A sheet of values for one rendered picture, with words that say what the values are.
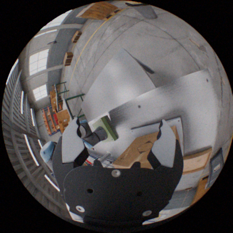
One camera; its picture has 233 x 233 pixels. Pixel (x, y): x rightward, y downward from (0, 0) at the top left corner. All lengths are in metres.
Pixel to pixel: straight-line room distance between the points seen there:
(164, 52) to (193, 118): 1.11
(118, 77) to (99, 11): 2.61
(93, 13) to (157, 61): 2.35
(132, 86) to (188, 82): 0.34
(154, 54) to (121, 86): 0.99
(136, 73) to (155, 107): 0.22
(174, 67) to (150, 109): 0.97
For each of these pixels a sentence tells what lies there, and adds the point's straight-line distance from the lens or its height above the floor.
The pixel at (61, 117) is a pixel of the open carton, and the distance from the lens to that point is 2.25.
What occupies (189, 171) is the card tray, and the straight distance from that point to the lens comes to 0.87.
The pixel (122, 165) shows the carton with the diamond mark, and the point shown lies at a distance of 0.37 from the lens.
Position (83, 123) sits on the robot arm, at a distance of 0.65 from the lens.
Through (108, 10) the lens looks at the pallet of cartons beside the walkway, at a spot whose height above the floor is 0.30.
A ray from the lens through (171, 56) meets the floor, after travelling 1.35.
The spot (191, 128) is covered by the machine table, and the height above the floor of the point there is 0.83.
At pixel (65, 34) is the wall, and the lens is 5.06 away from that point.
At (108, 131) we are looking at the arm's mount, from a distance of 0.71.
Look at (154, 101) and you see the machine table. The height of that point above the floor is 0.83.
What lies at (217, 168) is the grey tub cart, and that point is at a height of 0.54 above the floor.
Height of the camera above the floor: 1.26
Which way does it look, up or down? 44 degrees down
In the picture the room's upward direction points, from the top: 121 degrees counter-clockwise
